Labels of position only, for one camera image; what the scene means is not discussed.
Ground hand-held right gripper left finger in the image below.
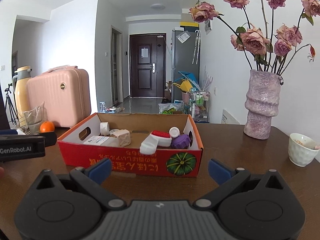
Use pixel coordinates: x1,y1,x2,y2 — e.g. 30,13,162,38
36,158,127,208

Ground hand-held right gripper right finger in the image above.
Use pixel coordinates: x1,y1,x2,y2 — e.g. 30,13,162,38
194,159,284,208

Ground red cardboard box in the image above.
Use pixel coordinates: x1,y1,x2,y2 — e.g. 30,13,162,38
57,112,204,178

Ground clear cotton swab box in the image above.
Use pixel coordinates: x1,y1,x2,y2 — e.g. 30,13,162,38
83,135,119,148

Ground cream charger plug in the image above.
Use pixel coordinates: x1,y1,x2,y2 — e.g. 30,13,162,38
116,129,131,147

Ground purple round lid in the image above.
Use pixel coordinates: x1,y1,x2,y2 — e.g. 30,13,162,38
171,134,192,150

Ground red and white lint brush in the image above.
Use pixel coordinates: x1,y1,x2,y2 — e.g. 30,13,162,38
139,130,173,155

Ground orange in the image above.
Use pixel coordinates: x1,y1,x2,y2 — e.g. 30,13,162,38
40,121,55,133

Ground glass cup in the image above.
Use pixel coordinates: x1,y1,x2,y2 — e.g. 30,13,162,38
22,106,48,134

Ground pink suitcase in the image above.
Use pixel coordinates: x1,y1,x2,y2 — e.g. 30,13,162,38
26,66,92,128

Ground yellow thermos jug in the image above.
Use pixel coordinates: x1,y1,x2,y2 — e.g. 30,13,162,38
13,66,33,128

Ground black tripod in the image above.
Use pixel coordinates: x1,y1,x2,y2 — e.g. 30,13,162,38
4,82,18,125

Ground white board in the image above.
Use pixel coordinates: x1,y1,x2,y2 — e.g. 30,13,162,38
221,109,241,125

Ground metal storage rack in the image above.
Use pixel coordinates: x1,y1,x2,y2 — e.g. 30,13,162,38
189,87,211,123

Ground clear plastic bag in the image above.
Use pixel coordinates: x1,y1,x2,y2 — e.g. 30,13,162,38
158,103,184,115

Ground purple ceramic vase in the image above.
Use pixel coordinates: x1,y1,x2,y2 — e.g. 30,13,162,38
244,69,284,140

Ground white ceramic cup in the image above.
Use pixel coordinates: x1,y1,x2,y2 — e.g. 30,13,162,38
289,133,320,167

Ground yellow dustpan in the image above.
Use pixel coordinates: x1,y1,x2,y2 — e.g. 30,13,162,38
173,79,192,93

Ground blue plastic hangers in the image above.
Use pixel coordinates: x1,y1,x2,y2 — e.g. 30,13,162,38
178,70,200,89

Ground dark brown entrance door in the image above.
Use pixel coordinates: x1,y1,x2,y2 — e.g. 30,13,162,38
129,33,167,98

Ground grey refrigerator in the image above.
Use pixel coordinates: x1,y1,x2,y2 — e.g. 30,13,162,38
171,29,200,103

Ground white folded umbrella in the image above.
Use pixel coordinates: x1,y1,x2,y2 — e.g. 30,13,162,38
192,29,201,65

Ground dried pink rose bouquet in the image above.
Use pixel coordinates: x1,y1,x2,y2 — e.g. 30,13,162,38
189,0,320,74

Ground yellow and black box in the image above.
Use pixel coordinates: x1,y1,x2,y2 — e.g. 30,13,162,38
180,21,199,30

